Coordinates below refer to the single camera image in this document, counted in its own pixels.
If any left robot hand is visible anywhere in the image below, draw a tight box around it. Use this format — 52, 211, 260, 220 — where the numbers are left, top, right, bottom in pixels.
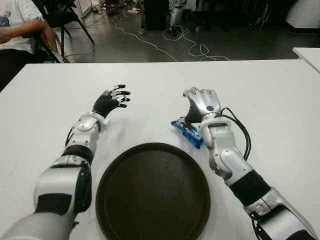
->
92, 84, 132, 118

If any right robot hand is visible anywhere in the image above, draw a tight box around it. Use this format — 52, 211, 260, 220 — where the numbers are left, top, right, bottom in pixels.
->
182, 87, 223, 125

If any blue Oreo packet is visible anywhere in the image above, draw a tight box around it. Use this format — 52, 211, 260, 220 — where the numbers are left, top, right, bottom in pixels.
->
170, 116, 205, 150

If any black metal chair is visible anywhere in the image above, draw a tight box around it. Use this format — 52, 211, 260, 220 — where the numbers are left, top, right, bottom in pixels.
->
32, 0, 96, 63

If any black wheeled cabinet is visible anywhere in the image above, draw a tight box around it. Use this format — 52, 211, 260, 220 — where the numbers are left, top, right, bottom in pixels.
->
142, 0, 171, 32

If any dark round tray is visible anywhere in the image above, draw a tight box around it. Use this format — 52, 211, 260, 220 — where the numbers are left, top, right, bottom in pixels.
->
95, 142, 212, 240

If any white side table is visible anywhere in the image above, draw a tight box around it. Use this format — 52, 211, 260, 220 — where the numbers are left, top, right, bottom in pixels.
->
291, 46, 320, 70

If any seated person white shirt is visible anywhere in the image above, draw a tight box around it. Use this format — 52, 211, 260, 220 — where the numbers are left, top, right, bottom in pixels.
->
0, 0, 68, 92

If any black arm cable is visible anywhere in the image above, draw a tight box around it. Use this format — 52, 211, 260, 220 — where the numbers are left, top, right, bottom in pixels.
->
221, 107, 252, 160

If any white floor cable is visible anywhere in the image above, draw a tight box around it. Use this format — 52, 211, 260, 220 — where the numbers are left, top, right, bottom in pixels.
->
114, 14, 230, 62

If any white curved pedestal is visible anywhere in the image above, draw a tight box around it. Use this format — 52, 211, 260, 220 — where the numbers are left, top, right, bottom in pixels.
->
284, 0, 320, 33

